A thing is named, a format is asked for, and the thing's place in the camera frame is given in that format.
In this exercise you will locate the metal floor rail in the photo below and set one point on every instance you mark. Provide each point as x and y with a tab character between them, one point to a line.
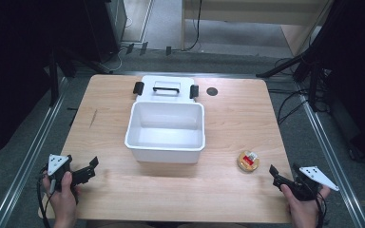
332	158
28	158

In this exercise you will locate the white plastic storage box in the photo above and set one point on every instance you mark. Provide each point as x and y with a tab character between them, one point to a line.
166	133

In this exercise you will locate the black curtain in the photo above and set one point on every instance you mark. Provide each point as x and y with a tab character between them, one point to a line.
12	63
358	69

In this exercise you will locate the light wooden furniture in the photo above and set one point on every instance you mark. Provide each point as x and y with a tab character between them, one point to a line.
253	12

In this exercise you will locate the round yellow snack packet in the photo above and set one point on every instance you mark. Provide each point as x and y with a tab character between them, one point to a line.
248	161

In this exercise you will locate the black tripod stand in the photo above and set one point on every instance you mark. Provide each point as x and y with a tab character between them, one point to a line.
304	63

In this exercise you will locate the black metal stand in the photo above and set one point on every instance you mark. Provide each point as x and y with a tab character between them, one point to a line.
54	79

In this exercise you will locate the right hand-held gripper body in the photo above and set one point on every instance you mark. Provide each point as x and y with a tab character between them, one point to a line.
310	182

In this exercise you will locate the black round table grommet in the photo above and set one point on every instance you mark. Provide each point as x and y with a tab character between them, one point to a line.
212	91

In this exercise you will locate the person's left hand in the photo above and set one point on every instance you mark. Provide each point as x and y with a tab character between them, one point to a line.
64	198

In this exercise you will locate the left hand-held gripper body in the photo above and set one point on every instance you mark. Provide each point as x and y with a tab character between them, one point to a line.
58	166

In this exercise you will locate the black computer tower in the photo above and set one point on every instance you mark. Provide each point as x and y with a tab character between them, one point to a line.
107	28

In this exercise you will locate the person's right hand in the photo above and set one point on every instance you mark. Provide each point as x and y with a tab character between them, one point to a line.
301	207

